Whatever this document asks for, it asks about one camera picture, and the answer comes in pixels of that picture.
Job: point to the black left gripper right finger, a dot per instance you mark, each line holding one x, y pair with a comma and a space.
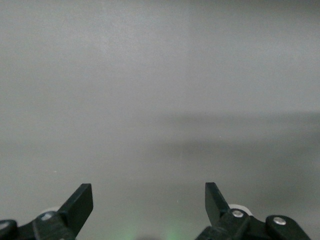
215, 202

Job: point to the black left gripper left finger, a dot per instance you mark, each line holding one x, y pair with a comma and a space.
77, 207

